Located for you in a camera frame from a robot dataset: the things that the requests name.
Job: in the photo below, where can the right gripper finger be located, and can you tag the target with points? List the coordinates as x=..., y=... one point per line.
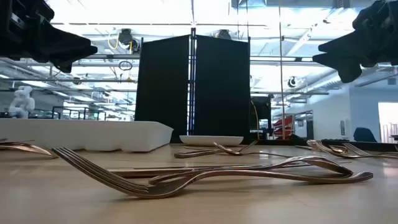
x=342, y=63
x=345, y=43

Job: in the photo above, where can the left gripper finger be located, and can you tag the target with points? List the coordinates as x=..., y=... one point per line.
x=66, y=64
x=62, y=43

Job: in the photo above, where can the rose gold spoon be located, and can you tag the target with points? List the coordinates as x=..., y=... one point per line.
x=228, y=150
x=31, y=148
x=332, y=166
x=332, y=151
x=312, y=143

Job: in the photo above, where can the rose gold table knife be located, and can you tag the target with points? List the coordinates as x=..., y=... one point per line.
x=303, y=147
x=140, y=172
x=192, y=153

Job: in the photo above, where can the black round ceiling device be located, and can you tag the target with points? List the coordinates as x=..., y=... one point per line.
x=292, y=81

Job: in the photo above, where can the white robot figure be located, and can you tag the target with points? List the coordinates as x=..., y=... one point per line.
x=21, y=102

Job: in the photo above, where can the thin vertical pole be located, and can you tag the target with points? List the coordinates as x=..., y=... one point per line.
x=282, y=93

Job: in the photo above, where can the white cutlery organizer tray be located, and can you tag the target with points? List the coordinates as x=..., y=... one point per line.
x=93, y=133

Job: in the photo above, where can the dark blue office chair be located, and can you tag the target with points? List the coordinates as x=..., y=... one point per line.
x=363, y=135

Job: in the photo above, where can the red storage rack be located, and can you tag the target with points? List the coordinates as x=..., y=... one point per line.
x=284, y=123

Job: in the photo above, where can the rose gold fork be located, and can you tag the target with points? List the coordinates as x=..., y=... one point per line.
x=354, y=148
x=248, y=146
x=155, y=193

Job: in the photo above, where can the black cabinet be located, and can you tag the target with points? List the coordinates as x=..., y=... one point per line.
x=264, y=107

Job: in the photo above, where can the black folding screen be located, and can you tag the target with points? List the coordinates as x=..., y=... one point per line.
x=161, y=93

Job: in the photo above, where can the white round plate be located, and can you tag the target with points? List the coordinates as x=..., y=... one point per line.
x=211, y=140

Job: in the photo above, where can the grey horizontal rail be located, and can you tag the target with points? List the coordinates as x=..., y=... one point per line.
x=295, y=93
x=118, y=57
x=62, y=80

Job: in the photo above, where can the black ceiling camera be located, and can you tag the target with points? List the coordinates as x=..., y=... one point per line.
x=125, y=36

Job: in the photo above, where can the grey wall panel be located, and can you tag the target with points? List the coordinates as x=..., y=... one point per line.
x=342, y=127

